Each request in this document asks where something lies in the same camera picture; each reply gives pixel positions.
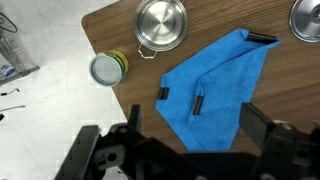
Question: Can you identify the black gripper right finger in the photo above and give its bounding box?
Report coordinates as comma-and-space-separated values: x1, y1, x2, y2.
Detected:
239, 102, 277, 151

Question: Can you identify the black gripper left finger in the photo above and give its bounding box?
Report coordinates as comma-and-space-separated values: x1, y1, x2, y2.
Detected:
127, 103, 142, 132

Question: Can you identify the blue microfiber cloth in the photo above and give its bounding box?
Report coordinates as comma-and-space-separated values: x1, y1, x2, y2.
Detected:
154, 28, 282, 153

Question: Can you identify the tin can with green label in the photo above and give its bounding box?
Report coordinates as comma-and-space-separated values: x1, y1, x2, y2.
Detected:
88, 49, 130, 88

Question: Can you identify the small steel pot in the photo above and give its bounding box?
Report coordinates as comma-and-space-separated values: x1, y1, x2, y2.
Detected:
133, 0, 189, 60

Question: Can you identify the steel pot lid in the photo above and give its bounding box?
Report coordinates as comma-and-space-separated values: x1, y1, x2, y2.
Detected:
288, 0, 320, 43

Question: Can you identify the grey metal rack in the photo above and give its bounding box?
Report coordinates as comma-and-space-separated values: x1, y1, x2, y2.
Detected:
0, 29, 40, 86

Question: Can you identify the black floor cable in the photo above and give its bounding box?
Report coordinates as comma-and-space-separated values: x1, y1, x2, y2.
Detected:
0, 87, 21, 97

